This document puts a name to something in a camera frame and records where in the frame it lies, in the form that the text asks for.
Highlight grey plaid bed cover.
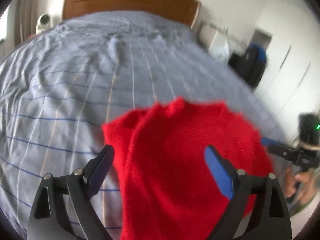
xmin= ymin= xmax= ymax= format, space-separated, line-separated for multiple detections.
xmin=1 ymin=11 xmax=284 ymax=239

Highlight red knit sweater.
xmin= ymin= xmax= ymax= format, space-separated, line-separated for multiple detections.
xmin=102 ymin=98 xmax=273 ymax=239

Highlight brown wooden headboard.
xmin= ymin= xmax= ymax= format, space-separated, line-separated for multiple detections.
xmin=62 ymin=0 xmax=201 ymax=28

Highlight beige window curtain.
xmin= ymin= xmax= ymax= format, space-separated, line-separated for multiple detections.
xmin=14 ymin=0 xmax=39 ymax=46

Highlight white nightstand cabinet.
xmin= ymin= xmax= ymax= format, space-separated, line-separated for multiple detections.
xmin=197 ymin=22 xmax=247 ymax=64

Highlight black and blue backpack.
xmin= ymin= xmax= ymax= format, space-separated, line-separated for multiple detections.
xmin=228 ymin=43 xmax=267 ymax=89

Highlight operator right hand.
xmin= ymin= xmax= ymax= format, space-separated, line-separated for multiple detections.
xmin=284 ymin=166 xmax=318 ymax=205

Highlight white plastic bag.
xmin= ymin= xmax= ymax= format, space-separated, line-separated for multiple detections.
xmin=208 ymin=32 xmax=231 ymax=64

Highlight white round bedside device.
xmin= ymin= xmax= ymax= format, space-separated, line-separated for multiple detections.
xmin=36 ymin=13 xmax=53 ymax=35

